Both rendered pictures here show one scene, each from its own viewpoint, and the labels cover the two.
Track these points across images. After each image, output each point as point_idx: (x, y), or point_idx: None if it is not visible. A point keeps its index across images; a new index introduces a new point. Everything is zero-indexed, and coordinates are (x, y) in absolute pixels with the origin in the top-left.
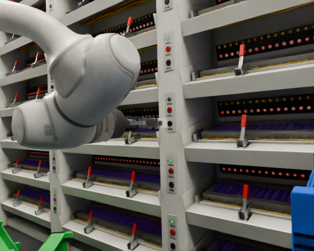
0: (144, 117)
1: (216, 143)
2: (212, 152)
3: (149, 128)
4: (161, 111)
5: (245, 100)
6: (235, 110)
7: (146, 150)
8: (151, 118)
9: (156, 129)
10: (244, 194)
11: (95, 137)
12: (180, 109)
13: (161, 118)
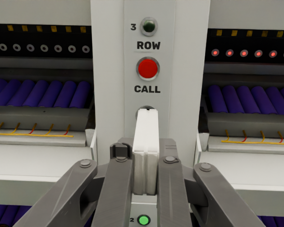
0: (112, 150)
1: (269, 157)
2: None
3: None
4: (105, 70)
5: None
6: (250, 49)
7: (41, 189)
8: (151, 151)
9: (34, 95)
10: None
11: None
12: (194, 69)
13: (158, 123)
